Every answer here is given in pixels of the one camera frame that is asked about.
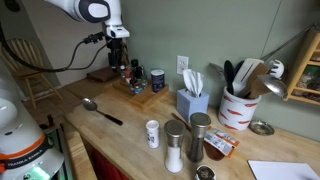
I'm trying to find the dark canister white lid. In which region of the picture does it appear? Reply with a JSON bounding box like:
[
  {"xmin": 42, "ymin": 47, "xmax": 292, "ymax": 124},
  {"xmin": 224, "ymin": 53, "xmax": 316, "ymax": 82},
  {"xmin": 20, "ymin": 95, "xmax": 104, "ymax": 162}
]
[{"xmin": 150, "ymin": 68, "xmax": 166, "ymax": 94}]

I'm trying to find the blue tissue box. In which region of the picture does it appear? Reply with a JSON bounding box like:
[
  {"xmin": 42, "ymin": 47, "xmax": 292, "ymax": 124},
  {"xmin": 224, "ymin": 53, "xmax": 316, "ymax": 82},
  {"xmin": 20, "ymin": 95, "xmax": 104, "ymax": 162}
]
[{"xmin": 176, "ymin": 88, "xmax": 210, "ymax": 124}]

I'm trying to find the dark spice bottle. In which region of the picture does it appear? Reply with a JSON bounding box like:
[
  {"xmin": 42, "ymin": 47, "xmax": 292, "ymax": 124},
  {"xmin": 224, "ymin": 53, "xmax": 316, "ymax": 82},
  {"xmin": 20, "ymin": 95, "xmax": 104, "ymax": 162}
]
[{"xmin": 134, "ymin": 65, "xmax": 146, "ymax": 84}]

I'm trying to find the metal robot stand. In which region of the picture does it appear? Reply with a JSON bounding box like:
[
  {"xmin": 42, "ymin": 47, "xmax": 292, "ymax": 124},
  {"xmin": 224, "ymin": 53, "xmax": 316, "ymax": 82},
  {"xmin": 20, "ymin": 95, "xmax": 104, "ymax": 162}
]
[{"xmin": 39, "ymin": 114, "xmax": 73, "ymax": 180}]

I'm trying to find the white tissue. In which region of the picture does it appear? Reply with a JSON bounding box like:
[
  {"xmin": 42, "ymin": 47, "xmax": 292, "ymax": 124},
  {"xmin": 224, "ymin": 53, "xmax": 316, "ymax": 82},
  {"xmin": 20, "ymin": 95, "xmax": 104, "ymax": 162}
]
[{"xmin": 182, "ymin": 68, "xmax": 204, "ymax": 98}]

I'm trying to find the white slotted spoon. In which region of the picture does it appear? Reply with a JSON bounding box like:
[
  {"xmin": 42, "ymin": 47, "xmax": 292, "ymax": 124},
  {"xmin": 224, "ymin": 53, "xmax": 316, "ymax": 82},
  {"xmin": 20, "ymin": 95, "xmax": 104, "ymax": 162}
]
[{"xmin": 266, "ymin": 59, "xmax": 285, "ymax": 80}]

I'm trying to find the red spice bottle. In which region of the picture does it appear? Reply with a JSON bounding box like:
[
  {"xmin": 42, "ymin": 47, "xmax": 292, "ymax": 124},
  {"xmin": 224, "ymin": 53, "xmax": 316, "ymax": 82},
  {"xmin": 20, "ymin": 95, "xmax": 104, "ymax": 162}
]
[{"xmin": 122, "ymin": 68, "xmax": 132, "ymax": 82}]

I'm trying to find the wooden wall shelf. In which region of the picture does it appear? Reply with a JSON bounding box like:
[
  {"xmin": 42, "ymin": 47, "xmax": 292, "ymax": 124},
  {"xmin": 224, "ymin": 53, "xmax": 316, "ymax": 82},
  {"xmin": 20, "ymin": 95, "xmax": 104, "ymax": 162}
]
[{"xmin": 283, "ymin": 26, "xmax": 320, "ymax": 107}]

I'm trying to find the wooden divided tray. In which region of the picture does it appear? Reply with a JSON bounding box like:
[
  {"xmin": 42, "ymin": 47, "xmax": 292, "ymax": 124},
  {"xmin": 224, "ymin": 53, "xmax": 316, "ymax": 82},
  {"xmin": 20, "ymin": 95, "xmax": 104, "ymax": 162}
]
[{"xmin": 111, "ymin": 77, "xmax": 170, "ymax": 112}]

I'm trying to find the dark wooden board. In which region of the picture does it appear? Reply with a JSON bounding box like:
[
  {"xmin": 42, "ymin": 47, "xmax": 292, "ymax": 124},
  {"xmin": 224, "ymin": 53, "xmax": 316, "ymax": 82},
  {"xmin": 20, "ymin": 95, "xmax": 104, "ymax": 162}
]
[{"xmin": 86, "ymin": 66, "xmax": 118, "ymax": 83}]

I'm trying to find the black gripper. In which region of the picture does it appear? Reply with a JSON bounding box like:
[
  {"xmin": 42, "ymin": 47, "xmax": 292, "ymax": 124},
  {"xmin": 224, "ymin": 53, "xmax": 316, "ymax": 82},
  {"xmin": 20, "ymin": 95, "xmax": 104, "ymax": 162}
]
[{"xmin": 107, "ymin": 37, "xmax": 125, "ymax": 73}]

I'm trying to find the green lid spice bottle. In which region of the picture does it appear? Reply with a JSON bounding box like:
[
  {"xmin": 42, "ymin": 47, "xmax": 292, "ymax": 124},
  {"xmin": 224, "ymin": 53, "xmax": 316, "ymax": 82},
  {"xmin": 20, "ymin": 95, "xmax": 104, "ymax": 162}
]
[{"xmin": 141, "ymin": 76, "xmax": 150, "ymax": 89}]

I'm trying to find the metal ladle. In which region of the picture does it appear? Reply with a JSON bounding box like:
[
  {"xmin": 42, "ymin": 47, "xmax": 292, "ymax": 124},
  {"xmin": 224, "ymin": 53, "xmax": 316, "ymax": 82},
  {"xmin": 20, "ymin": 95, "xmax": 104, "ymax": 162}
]
[{"xmin": 256, "ymin": 73, "xmax": 288, "ymax": 100}]

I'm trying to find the glass salt grinder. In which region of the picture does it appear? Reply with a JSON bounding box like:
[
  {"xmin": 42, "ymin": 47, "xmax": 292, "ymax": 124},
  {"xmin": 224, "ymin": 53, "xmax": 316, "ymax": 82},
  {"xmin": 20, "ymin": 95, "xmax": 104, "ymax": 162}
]
[{"xmin": 163, "ymin": 119, "xmax": 187, "ymax": 174}]

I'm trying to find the wooden spatula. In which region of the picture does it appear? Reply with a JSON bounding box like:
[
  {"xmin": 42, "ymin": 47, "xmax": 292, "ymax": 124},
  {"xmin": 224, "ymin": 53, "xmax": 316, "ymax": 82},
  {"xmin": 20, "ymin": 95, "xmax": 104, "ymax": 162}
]
[{"xmin": 238, "ymin": 63, "xmax": 272, "ymax": 100}]

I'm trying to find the grey metal rod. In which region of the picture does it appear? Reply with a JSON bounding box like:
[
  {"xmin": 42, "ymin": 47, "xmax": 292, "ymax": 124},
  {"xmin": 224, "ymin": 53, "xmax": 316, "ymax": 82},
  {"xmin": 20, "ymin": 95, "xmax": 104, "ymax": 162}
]
[{"xmin": 260, "ymin": 23, "xmax": 318, "ymax": 62}]

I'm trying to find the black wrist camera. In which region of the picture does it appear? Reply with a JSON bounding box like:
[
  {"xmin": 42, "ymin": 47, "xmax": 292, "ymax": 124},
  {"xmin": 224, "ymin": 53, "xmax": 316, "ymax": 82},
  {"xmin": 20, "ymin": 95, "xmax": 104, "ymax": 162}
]
[{"xmin": 82, "ymin": 32, "xmax": 107, "ymax": 45}]

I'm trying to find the glass pepper grinder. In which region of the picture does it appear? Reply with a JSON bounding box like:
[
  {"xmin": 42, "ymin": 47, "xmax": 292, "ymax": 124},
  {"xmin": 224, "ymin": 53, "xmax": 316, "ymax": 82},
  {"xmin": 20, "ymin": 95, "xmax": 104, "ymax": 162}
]
[{"xmin": 187, "ymin": 112, "xmax": 212, "ymax": 163}]

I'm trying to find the metal spoon black handle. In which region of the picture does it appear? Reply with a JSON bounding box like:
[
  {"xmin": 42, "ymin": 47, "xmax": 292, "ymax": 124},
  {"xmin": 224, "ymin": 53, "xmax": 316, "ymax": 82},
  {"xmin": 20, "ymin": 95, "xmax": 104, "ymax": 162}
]
[{"xmin": 81, "ymin": 97, "xmax": 124, "ymax": 127}]

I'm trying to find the orange white packet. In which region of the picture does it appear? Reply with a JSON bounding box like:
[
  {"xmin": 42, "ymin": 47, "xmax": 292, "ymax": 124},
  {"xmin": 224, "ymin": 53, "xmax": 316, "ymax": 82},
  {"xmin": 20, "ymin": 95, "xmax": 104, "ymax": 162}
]
[{"xmin": 203, "ymin": 127, "xmax": 240, "ymax": 158}]

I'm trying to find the round metal lid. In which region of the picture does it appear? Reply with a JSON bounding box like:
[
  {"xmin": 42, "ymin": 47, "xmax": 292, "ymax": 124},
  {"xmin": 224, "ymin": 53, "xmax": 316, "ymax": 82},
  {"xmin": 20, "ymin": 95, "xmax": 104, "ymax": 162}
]
[{"xmin": 249, "ymin": 119, "xmax": 276, "ymax": 137}]

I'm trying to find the white wall outlet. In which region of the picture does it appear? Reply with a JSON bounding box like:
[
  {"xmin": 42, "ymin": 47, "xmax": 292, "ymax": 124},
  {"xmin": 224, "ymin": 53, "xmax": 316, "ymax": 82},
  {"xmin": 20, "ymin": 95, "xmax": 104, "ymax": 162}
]
[{"xmin": 176, "ymin": 55, "xmax": 190, "ymax": 76}]

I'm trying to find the black plastic spoon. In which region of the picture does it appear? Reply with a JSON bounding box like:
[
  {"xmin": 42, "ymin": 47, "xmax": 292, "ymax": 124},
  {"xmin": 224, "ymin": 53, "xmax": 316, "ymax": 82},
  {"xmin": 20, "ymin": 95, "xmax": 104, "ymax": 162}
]
[{"xmin": 223, "ymin": 59, "xmax": 236, "ymax": 96}]

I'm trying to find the white paper sheet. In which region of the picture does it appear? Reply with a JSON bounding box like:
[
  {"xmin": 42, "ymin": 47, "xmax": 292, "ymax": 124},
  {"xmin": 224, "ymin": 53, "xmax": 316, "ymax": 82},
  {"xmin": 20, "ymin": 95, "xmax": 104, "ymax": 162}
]
[{"xmin": 247, "ymin": 160, "xmax": 320, "ymax": 180}]

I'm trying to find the white slotted spatula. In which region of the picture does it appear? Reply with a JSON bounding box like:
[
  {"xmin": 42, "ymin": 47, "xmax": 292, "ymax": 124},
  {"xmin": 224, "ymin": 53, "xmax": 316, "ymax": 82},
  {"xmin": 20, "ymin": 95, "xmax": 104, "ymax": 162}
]
[{"xmin": 232, "ymin": 58, "xmax": 264, "ymax": 97}]

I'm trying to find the grey metal utensil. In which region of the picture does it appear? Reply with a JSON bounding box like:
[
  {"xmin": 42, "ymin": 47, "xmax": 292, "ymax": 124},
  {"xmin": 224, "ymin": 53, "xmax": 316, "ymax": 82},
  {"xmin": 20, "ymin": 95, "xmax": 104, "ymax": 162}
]
[{"xmin": 209, "ymin": 62, "xmax": 227, "ymax": 77}]

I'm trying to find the tall black cap bottle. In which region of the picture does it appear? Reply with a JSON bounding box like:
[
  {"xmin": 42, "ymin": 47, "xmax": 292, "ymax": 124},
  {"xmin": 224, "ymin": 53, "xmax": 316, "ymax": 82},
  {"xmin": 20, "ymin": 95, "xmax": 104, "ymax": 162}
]
[{"xmin": 130, "ymin": 58, "xmax": 139, "ymax": 73}]

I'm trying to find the white crock orange pattern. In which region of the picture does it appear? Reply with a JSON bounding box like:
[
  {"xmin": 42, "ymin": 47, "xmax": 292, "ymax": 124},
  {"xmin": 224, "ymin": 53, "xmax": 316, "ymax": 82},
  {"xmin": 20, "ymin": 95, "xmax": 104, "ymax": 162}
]
[{"xmin": 218, "ymin": 85, "xmax": 263, "ymax": 132}]

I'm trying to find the wooden chair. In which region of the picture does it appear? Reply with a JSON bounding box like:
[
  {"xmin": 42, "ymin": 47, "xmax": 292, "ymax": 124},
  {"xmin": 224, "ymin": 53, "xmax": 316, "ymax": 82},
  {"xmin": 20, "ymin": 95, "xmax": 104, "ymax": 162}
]
[{"xmin": 0, "ymin": 37, "xmax": 63, "ymax": 110}]

